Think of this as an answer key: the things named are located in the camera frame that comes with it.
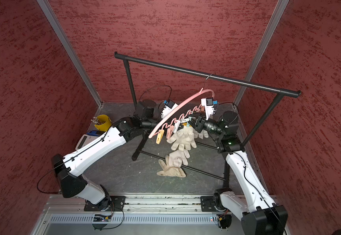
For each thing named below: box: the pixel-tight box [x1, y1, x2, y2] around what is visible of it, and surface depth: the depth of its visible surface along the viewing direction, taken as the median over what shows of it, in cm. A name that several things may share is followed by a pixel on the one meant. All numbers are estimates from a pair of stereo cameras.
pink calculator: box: [75, 134, 99, 151], surface depth 97 cm
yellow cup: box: [94, 114, 113, 132], surface depth 99 cm
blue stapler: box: [86, 130, 103, 137], surface depth 98 cm
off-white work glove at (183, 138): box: [167, 126, 197, 152], surface depth 72 cm
